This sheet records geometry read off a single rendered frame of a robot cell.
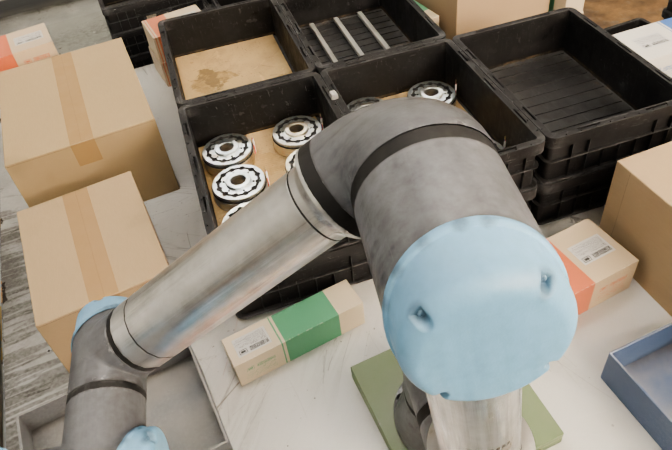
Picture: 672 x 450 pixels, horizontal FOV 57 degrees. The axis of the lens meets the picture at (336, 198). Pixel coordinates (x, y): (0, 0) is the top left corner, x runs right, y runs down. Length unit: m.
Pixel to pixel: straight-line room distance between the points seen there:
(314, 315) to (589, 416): 0.46
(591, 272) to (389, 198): 0.77
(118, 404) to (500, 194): 0.41
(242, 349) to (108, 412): 0.46
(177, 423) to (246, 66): 0.89
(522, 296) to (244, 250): 0.26
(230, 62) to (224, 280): 1.11
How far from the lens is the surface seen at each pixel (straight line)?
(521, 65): 1.53
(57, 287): 1.14
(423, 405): 0.81
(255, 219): 0.54
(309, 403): 1.07
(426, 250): 0.37
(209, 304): 0.58
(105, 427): 0.64
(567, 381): 1.10
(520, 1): 1.82
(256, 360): 1.06
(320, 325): 1.07
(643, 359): 1.15
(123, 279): 1.10
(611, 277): 1.16
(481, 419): 0.56
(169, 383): 1.08
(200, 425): 1.02
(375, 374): 1.04
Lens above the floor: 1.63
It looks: 43 degrees down
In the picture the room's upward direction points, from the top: 7 degrees counter-clockwise
